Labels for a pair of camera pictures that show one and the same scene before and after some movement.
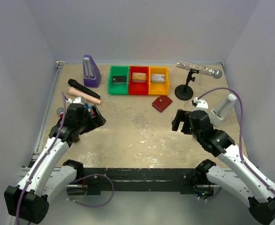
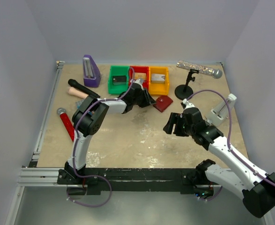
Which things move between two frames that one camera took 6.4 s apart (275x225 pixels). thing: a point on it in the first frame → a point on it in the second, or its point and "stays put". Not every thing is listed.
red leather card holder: x=161 y=103 stays put
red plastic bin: x=138 y=88 stays put
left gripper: x=99 y=120 → x=148 y=100
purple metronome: x=92 y=77 stays put
